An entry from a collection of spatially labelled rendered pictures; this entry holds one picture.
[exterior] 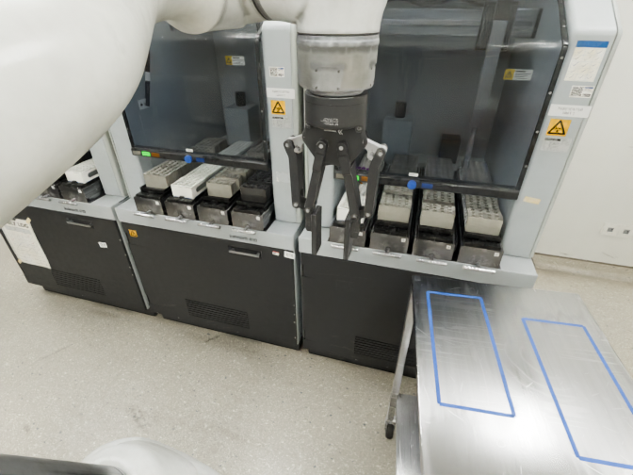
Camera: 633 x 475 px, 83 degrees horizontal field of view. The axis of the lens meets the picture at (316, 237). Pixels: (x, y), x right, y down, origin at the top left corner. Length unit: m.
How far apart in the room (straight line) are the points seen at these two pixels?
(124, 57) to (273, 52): 1.12
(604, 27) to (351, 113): 0.92
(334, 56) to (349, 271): 1.09
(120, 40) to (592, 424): 0.92
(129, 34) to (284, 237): 1.25
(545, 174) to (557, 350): 0.55
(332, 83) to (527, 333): 0.80
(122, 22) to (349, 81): 0.26
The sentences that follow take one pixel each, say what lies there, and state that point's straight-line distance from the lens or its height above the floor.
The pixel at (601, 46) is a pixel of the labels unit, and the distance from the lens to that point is 1.26.
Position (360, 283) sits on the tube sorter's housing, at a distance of 1.44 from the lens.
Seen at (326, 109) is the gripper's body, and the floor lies 1.39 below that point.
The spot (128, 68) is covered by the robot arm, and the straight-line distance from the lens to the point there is 0.19.
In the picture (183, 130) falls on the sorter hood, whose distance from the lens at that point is 1.52.
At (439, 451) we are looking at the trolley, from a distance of 0.77.
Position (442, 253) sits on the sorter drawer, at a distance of 1.32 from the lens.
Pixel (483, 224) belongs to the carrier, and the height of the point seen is 0.86.
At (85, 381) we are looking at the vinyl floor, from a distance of 2.12.
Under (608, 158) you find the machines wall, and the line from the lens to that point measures 2.62.
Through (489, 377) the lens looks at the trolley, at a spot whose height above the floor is 0.82.
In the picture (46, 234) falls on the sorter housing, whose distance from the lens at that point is 2.29.
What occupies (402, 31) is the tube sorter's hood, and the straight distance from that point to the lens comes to 1.23.
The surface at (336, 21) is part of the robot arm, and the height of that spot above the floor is 1.47.
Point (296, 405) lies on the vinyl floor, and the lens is 1.76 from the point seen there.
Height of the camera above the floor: 1.49
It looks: 33 degrees down
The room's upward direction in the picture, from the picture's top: straight up
